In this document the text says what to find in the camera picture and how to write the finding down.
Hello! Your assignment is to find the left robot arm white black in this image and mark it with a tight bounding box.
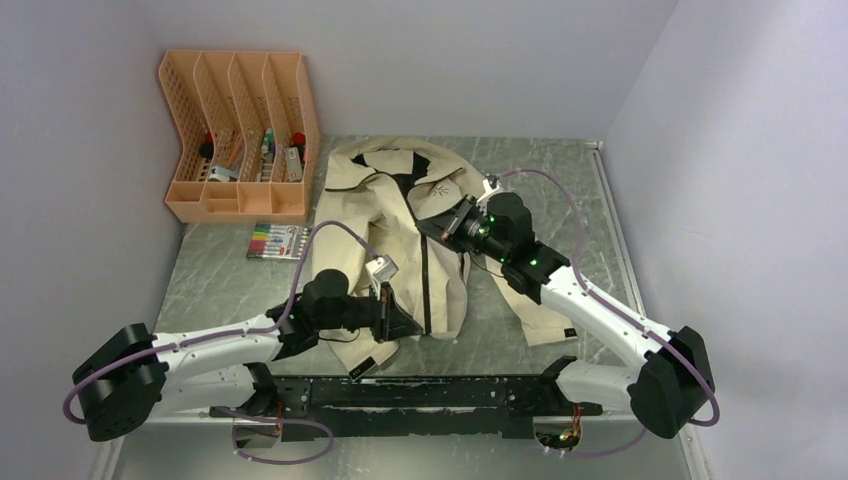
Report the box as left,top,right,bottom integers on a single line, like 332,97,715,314
63,269,423,442

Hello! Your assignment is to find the pack of coloured markers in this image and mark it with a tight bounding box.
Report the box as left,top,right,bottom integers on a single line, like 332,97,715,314
246,223,312,260

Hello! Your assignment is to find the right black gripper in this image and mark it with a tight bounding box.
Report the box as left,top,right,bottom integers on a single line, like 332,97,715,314
417,193,510,263

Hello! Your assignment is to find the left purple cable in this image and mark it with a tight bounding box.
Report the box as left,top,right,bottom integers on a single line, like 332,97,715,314
62,220,382,465

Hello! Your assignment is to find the beige zip jacket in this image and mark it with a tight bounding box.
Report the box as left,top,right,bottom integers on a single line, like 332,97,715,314
309,135,579,384

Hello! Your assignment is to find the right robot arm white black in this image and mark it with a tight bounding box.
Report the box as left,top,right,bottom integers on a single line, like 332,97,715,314
417,193,717,439

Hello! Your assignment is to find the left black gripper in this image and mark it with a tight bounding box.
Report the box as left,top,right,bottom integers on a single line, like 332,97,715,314
317,282,423,345

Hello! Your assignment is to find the purple cable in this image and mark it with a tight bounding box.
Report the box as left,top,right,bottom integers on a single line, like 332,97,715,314
493,167,720,460
62,220,382,465

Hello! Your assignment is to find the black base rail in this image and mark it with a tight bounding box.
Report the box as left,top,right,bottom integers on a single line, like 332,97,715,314
236,375,603,442

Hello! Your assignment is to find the orange plastic file organizer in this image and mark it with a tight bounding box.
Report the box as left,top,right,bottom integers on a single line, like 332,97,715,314
158,50,321,224

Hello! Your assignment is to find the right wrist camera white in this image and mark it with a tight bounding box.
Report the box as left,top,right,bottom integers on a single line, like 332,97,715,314
477,175,505,205

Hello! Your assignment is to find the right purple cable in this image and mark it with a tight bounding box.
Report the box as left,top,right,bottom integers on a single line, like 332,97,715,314
493,167,720,460

